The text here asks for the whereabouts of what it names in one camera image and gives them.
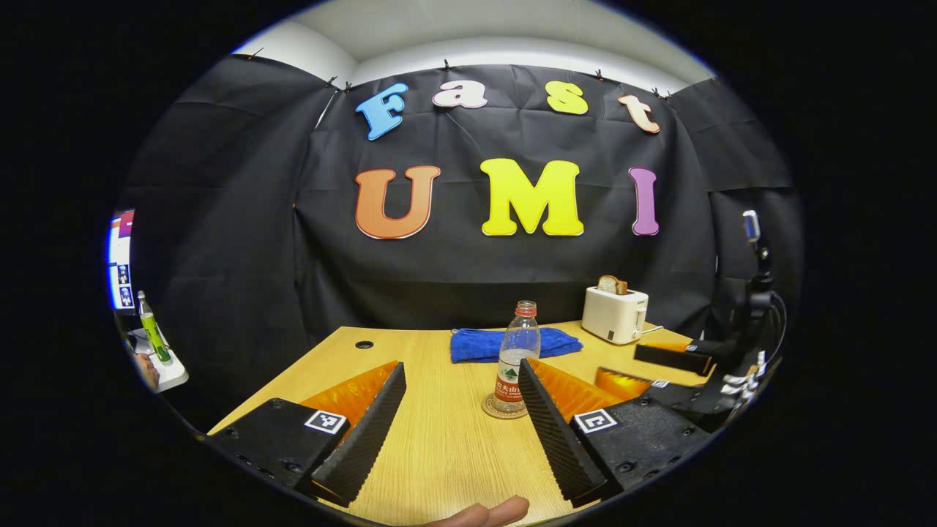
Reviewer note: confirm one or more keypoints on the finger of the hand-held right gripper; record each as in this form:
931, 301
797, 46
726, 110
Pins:
670, 357
622, 384

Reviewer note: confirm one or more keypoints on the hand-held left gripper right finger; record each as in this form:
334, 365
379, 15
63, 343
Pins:
556, 435

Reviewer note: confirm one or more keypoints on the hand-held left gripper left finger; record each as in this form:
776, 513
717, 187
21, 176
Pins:
362, 439

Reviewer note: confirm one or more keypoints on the round cork coaster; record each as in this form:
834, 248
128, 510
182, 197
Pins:
501, 410

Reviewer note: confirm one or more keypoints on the clear plastic water bottle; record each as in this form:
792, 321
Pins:
518, 351

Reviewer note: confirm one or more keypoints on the green drink bottle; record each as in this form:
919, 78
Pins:
154, 329

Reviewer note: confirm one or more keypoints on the white toaster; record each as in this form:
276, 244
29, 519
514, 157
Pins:
613, 316

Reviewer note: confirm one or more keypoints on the toasted bread slice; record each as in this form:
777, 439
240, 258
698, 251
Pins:
613, 285

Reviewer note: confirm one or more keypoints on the blue folded towel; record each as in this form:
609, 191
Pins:
476, 345

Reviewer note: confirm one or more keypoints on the black backdrop cloth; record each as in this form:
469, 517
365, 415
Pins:
512, 271

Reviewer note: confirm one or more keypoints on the small white side table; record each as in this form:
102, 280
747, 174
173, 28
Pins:
170, 369

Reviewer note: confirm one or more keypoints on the computer monitor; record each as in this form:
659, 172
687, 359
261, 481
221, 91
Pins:
121, 256

